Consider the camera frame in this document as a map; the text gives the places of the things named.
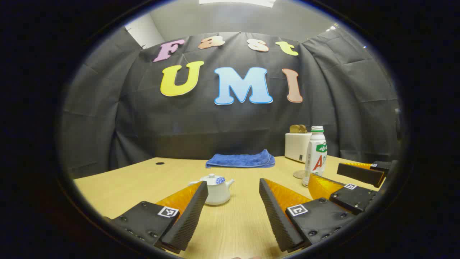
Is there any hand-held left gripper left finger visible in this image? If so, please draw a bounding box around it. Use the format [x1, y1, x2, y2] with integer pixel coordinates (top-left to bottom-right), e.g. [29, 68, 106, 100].
[108, 181, 209, 254]

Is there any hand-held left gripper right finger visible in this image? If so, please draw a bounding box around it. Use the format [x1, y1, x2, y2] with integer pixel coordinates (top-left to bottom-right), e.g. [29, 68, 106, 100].
[259, 178, 356, 253]

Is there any white teacup lid blue flower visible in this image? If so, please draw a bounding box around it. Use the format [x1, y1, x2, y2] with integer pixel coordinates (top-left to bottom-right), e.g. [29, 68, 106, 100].
[200, 174, 226, 186]

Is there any white water bottle green label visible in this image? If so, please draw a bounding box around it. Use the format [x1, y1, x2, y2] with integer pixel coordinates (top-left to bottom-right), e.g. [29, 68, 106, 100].
[302, 126, 328, 187]

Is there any white toaster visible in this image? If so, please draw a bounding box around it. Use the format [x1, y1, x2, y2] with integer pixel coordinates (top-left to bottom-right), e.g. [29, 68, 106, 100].
[285, 132, 312, 163]

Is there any blue folded towel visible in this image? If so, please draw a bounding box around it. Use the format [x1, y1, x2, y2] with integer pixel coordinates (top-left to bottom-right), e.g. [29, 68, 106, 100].
[206, 149, 276, 169]

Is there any black backdrop cloth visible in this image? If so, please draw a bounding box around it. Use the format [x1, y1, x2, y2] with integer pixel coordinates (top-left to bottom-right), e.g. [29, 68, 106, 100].
[59, 27, 401, 178]

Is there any long ceiling light panel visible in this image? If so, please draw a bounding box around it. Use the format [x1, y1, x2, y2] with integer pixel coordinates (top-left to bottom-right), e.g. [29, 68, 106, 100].
[199, 0, 276, 8]

